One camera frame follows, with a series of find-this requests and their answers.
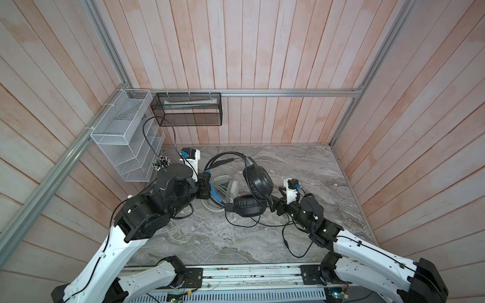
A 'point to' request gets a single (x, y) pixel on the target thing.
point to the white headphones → (217, 201)
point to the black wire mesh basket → (188, 108)
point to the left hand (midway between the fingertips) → (210, 180)
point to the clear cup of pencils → (161, 163)
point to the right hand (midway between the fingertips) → (273, 191)
